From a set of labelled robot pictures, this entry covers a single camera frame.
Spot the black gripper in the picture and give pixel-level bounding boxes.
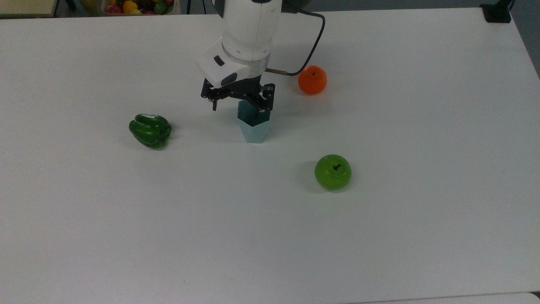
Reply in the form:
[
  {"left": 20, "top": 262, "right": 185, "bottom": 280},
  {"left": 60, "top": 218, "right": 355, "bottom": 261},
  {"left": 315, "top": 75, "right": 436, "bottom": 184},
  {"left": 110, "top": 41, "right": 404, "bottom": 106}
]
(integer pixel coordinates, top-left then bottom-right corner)
[{"left": 200, "top": 73, "right": 276, "bottom": 119}]

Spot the light blue mug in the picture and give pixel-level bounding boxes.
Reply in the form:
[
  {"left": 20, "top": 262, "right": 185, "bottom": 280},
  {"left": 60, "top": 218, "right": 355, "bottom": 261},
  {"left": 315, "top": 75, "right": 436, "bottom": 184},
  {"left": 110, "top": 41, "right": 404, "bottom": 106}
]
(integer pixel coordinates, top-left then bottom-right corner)
[{"left": 237, "top": 100, "right": 271, "bottom": 144}]

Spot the orange fruit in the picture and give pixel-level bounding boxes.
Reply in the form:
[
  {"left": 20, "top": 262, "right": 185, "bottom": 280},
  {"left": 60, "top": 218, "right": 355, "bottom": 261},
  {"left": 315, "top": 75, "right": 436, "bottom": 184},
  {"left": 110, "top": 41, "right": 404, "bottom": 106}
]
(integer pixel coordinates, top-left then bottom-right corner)
[{"left": 298, "top": 65, "right": 328, "bottom": 95}]

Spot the green bell pepper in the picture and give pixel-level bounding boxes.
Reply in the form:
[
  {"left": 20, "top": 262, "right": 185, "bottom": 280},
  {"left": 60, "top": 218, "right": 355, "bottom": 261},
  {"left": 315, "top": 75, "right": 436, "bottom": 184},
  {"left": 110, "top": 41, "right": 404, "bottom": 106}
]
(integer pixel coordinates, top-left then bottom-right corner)
[{"left": 129, "top": 114, "right": 173, "bottom": 149}]

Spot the bin of toy fruits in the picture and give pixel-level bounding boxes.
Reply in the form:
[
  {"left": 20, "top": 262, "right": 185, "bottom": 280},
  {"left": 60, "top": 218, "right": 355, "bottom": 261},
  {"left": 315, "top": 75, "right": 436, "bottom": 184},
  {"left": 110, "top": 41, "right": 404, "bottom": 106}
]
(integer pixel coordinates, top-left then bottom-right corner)
[{"left": 101, "top": 0, "right": 178, "bottom": 16}]

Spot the green apple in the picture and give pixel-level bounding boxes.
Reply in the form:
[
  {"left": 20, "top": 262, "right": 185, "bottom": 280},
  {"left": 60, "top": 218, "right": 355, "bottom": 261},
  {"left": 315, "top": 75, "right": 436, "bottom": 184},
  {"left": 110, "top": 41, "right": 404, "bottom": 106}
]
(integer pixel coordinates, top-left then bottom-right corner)
[{"left": 314, "top": 154, "right": 352, "bottom": 190}]

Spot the beige box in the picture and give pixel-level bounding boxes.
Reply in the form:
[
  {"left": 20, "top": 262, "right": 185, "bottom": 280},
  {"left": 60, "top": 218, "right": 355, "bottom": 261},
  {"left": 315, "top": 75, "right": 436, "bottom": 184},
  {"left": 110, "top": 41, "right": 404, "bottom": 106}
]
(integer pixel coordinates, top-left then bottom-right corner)
[{"left": 0, "top": 0, "right": 59, "bottom": 19}]

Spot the black cable on robot arm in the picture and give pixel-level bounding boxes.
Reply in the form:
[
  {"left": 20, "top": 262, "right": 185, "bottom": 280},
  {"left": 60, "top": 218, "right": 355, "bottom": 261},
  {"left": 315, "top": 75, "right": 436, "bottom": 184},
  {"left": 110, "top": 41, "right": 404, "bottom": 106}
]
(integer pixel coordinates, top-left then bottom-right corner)
[{"left": 266, "top": 4, "right": 326, "bottom": 76}]

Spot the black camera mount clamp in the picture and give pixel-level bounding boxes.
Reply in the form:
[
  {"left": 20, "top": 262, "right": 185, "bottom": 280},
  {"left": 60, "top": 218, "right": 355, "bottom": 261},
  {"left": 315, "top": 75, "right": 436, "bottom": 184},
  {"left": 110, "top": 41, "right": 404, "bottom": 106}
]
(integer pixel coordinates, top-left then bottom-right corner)
[{"left": 480, "top": 0, "right": 516, "bottom": 23}]

